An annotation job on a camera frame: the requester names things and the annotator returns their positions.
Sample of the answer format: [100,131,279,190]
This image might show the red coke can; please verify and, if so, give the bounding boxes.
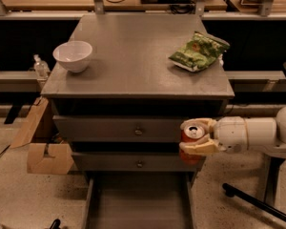
[179,124,205,165]

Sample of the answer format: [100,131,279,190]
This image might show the white bowl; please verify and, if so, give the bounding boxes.
[52,41,92,73]

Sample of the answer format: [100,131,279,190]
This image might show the wooden desk in background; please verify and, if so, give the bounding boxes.
[2,0,169,11]

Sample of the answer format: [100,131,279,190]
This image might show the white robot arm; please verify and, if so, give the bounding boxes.
[179,107,286,162]

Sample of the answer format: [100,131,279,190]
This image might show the grey open bottom drawer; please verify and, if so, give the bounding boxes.
[81,172,196,229]

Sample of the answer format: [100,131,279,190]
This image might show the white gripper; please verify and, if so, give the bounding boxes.
[179,116,247,156]

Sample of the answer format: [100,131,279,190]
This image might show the grey top drawer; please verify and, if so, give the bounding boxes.
[52,114,224,144]

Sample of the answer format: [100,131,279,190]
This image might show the green chip bag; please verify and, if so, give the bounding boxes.
[169,31,230,73]

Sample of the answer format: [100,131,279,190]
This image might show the grey middle drawer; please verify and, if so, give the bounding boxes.
[72,152,205,172]

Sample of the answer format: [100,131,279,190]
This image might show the brass top drawer knob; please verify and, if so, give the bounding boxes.
[134,127,143,135]

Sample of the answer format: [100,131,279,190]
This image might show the grey drawer cabinet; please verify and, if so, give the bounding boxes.
[40,12,235,229]

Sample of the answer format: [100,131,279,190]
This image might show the brass drawer knob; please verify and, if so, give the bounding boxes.
[134,127,143,135]
[136,160,143,168]

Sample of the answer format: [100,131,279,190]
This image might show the brass middle drawer knob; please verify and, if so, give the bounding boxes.
[136,160,143,168]

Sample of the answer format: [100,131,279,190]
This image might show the brown cardboard box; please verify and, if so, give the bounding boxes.
[10,97,74,175]

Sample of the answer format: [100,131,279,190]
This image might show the clear plastic bottle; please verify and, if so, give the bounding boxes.
[33,54,51,79]

